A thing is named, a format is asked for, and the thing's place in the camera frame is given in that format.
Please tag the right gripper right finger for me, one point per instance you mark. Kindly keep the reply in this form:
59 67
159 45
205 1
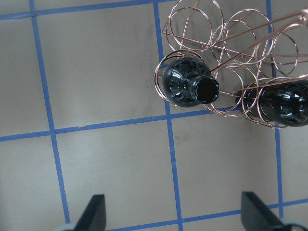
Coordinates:
256 216

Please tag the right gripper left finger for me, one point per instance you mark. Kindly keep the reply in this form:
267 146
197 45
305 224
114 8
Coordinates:
94 215

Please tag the dark wine bottle far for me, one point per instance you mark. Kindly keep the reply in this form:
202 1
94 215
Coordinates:
285 104

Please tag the dark wine bottle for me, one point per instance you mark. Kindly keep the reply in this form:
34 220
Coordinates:
285 104
188 82

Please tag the dark wine bottle near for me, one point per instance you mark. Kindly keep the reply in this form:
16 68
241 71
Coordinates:
188 82

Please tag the copper wire wine rack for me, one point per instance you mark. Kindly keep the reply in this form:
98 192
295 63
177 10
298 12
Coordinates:
245 51

